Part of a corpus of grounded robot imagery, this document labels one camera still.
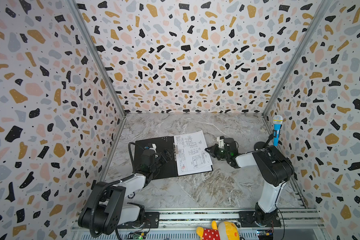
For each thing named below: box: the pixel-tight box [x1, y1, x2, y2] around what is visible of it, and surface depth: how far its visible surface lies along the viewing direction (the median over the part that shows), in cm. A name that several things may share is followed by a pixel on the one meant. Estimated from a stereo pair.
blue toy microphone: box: [272, 115, 283, 147], surface depth 85 cm
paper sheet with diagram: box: [174, 130, 213, 176], surface depth 99 cm
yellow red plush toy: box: [196, 220, 240, 240], surface depth 67 cm
